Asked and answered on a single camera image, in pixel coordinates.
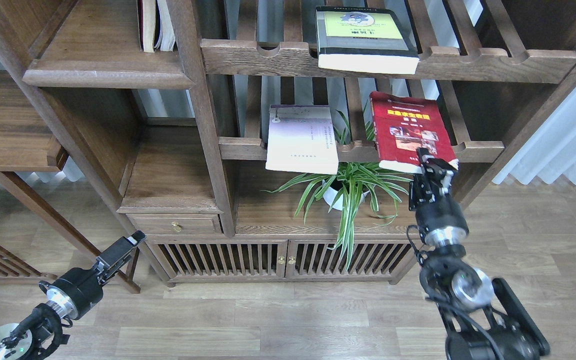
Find white plant pot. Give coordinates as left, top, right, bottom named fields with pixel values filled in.
left=320, top=180, right=370, bottom=211

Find brass drawer knob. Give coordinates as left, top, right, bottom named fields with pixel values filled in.
left=171, top=221, right=183, bottom=233

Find green spider plant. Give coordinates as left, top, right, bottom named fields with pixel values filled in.
left=276, top=115, right=408, bottom=270

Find brass cabinet door knobs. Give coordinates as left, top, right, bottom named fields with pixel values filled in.
left=277, top=256, right=297, bottom=265

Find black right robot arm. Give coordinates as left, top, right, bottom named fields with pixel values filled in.
left=409, top=147, right=551, bottom=360

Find white and purple book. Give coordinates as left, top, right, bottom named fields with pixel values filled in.
left=265, top=104, right=339, bottom=174

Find dark wooden bookshelf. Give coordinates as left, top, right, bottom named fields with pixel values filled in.
left=0, top=0, right=576, bottom=285

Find red book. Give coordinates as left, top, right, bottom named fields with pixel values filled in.
left=369, top=91, right=459, bottom=174

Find upright cream books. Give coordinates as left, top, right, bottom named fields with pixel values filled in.
left=136, top=0, right=176, bottom=53

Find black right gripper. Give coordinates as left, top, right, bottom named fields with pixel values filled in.
left=409, top=147, right=469, bottom=247

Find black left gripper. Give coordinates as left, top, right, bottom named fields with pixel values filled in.
left=39, top=230, right=147, bottom=321

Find white curtain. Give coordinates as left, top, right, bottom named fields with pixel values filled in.
left=493, top=87, right=576, bottom=185

